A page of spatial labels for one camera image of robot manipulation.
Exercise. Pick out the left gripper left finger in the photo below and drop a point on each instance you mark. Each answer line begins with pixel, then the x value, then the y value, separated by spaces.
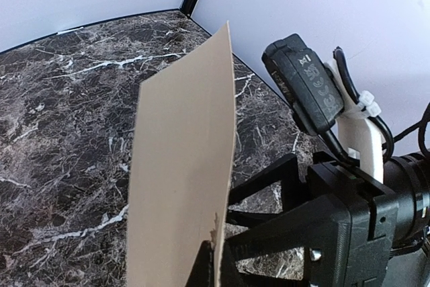
pixel 202 272

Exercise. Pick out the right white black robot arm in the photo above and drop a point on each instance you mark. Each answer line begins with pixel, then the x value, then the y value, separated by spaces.
pixel 417 167

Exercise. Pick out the brown kraft paper envelope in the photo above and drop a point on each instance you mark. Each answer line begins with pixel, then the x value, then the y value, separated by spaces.
pixel 182 156

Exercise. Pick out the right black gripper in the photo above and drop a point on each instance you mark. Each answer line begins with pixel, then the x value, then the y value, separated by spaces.
pixel 350 226

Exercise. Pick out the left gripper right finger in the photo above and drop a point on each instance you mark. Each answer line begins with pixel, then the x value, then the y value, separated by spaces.
pixel 229 274

